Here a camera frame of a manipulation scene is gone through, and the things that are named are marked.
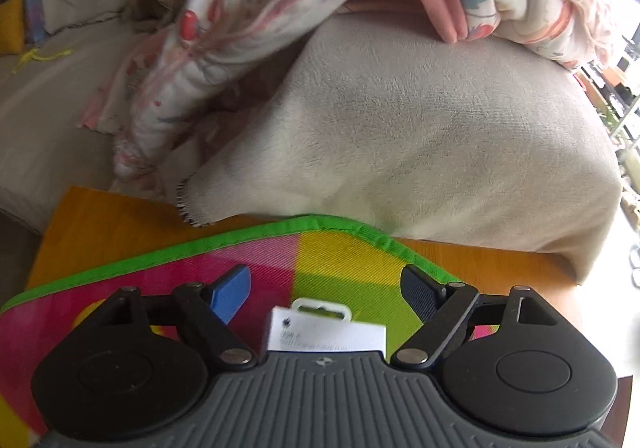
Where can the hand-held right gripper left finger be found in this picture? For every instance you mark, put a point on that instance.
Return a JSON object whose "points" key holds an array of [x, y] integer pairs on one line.
{"points": [[230, 293]]}

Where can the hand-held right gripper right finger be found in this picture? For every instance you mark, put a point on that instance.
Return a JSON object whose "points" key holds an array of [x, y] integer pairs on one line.
{"points": [[419, 295]]}

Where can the small white cardboard box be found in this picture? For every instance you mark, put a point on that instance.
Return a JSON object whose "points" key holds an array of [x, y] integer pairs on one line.
{"points": [[325, 335]]}

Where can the colourful checked mat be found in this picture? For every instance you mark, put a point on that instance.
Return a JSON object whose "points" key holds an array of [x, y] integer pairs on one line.
{"points": [[320, 268]]}

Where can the wooden table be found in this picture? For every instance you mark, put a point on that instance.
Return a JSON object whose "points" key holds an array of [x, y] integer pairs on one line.
{"points": [[100, 228]]}

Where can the beige sofa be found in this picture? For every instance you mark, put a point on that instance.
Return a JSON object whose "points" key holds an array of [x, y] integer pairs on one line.
{"points": [[400, 128]]}

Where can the beige throw blanket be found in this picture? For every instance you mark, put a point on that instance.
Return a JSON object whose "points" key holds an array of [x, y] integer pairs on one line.
{"points": [[400, 128]]}

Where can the metal shelf rack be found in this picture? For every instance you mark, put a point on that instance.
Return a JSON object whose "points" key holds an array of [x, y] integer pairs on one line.
{"points": [[617, 98]]}

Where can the floral pink blanket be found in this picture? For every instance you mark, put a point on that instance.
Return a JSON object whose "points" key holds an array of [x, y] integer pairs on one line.
{"points": [[310, 3]]}

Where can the yellow cushion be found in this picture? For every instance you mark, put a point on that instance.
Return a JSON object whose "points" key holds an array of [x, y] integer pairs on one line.
{"points": [[11, 23]]}

